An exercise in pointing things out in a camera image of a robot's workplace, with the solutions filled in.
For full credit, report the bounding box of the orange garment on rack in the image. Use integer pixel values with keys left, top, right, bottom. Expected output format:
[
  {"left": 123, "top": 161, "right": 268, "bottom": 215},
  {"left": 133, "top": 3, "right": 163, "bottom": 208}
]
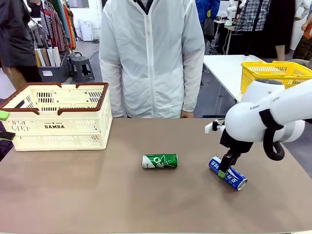
[{"left": 62, "top": 4, "right": 76, "bottom": 49}]

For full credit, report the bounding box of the person in plaid shirt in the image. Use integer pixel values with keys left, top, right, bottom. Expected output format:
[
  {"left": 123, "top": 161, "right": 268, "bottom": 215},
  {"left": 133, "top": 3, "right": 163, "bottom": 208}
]
[{"left": 235, "top": 0, "right": 271, "bottom": 32}]

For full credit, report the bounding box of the white paper roll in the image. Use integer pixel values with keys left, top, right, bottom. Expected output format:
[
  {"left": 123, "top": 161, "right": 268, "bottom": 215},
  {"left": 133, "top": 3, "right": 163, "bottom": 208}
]
[
  {"left": 47, "top": 47, "right": 57, "bottom": 67},
  {"left": 53, "top": 47, "right": 61, "bottom": 67}
]

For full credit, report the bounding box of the person in white jacket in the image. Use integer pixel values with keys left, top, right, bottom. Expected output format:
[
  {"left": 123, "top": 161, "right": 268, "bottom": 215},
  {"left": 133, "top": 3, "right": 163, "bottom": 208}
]
[{"left": 98, "top": 0, "right": 205, "bottom": 119}]

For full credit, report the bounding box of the yellow plastic basket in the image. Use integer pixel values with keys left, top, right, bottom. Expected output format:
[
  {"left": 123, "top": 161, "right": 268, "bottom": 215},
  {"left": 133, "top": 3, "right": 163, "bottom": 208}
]
[{"left": 240, "top": 60, "right": 312, "bottom": 95}]

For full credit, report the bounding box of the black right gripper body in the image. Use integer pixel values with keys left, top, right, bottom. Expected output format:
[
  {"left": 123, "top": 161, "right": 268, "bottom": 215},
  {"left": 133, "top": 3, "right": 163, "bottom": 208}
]
[{"left": 219, "top": 129, "right": 254, "bottom": 155}]

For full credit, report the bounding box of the person in blue jacket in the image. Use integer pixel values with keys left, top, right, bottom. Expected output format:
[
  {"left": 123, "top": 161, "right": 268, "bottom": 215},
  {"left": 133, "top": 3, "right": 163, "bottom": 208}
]
[{"left": 195, "top": 0, "right": 221, "bottom": 37}]

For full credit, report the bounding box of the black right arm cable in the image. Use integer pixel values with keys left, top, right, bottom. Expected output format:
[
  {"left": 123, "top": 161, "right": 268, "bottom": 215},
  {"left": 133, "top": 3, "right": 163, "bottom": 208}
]
[{"left": 259, "top": 109, "right": 286, "bottom": 161}]

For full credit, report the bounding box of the white air purifier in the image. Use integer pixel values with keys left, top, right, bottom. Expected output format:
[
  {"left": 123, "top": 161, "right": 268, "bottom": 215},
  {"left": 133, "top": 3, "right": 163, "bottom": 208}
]
[{"left": 79, "top": 20, "right": 94, "bottom": 41}]

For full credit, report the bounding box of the person in camouflage trousers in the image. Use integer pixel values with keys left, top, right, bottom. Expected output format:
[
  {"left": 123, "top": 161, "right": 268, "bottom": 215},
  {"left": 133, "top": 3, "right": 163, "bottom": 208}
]
[{"left": 293, "top": 14, "right": 312, "bottom": 61}]

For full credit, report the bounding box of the white side table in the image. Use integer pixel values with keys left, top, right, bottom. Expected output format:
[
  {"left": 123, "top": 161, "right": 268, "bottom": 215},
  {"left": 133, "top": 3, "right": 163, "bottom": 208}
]
[{"left": 202, "top": 55, "right": 312, "bottom": 100}]

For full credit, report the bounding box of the blue drink can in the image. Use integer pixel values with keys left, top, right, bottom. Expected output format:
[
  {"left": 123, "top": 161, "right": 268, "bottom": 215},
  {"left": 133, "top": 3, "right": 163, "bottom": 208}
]
[{"left": 208, "top": 156, "right": 248, "bottom": 192}]

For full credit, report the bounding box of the green Chilsung drink can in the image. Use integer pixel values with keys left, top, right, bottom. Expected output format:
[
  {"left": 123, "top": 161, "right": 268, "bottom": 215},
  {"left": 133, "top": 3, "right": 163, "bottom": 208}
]
[{"left": 142, "top": 153, "right": 179, "bottom": 170}]

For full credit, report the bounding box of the person in dark grey shirt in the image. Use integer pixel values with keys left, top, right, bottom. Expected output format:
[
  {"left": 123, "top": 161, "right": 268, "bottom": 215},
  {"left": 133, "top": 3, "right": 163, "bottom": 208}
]
[{"left": 0, "top": 0, "right": 37, "bottom": 83}]

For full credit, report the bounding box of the grey storage bin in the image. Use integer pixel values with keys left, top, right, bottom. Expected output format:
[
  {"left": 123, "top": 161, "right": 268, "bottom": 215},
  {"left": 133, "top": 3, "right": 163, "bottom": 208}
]
[{"left": 38, "top": 52, "right": 70, "bottom": 83}]

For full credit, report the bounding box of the cream basket with brown rim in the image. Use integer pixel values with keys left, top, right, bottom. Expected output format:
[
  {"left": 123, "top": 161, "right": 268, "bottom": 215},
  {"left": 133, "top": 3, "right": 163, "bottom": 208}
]
[{"left": 0, "top": 82, "right": 113, "bottom": 152}]

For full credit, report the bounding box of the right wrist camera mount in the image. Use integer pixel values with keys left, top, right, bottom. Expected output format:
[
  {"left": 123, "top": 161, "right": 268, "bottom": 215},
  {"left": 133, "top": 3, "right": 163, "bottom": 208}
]
[{"left": 204, "top": 118, "right": 226, "bottom": 134}]

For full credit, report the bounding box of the grey plastic stool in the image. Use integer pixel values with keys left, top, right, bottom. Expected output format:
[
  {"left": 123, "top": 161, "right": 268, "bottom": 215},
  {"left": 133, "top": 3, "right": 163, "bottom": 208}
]
[{"left": 69, "top": 55, "right": 95, "bottom": 83}]

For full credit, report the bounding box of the brown paper roll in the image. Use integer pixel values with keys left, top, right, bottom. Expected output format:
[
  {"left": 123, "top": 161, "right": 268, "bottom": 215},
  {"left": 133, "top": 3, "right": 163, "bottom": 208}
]
[{"left": 40, "top": 48, "right": 51, "bottom": 67}]

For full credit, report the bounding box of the plaid shirt on rack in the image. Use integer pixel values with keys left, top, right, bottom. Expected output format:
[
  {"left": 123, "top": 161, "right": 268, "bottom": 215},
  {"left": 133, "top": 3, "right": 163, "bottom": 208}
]
[{"left": 40, "top": 1, "right": 70, "bottom": 53}]

